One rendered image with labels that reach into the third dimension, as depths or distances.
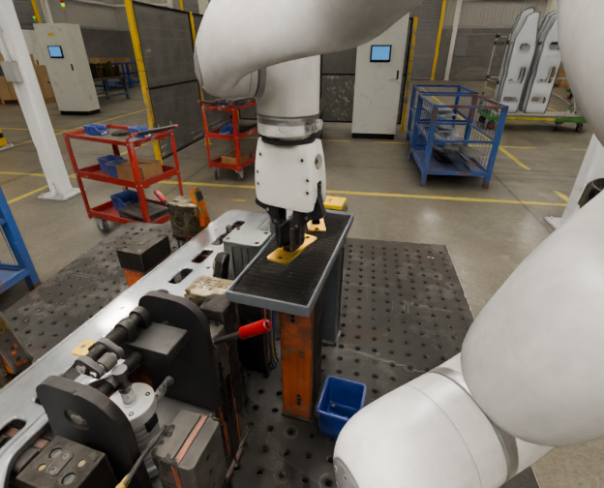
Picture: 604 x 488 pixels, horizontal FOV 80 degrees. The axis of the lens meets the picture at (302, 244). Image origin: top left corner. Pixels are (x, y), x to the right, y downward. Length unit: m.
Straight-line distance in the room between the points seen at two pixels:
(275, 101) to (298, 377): 0.61
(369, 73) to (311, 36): 6.68
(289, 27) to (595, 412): 0.34
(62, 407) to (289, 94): 0.44
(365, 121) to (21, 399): 6.76
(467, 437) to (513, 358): 0.16
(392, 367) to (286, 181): 0.76
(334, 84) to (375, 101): 1.17
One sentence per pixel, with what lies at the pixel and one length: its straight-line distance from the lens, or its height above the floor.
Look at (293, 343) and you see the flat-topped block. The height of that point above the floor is 0.95.
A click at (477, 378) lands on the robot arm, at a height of 1.31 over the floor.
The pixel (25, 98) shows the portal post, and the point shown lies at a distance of 4.83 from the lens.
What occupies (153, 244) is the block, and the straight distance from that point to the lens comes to 1.07.
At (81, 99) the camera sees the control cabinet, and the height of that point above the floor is 0.39.
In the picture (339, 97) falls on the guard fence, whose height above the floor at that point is 0.63.
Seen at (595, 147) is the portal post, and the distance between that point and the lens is 4.03.
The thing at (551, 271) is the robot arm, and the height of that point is 1.40.
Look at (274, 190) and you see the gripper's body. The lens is 0.53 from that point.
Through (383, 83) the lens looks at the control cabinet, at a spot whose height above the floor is 0.96.
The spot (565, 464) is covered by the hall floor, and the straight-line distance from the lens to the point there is 2.05.
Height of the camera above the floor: 1.50
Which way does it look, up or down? 28 degrees down
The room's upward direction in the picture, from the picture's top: straight up
